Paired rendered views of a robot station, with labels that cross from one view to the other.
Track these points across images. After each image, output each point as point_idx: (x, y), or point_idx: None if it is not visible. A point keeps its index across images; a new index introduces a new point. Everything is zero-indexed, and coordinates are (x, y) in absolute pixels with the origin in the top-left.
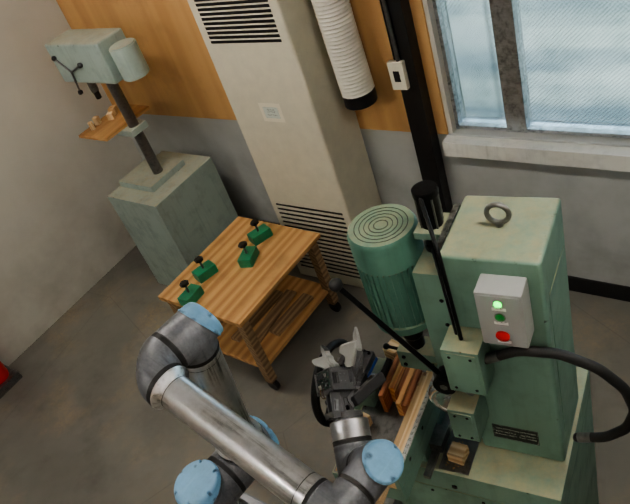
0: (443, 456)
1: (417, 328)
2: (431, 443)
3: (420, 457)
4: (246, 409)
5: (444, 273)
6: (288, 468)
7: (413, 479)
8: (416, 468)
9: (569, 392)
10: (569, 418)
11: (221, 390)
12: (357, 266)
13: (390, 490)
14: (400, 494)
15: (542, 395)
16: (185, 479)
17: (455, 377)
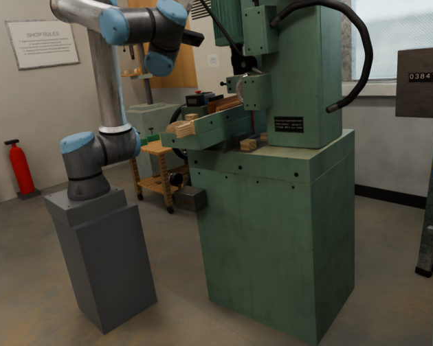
0: (238, 148)
1: (238, 38)
2: (231, 136)
3: (220, 136)
4: (124, 101)
5: None
6: (107, 4)
7: (210, 142)
8: (215, 138)
9: (331, 98)
10: (329, 123)
11: (106, 58)
12: None
13: (191, 138)
14: (196, 140)
15: (308, 69)
16: (71, 136)
17: (249, 38)
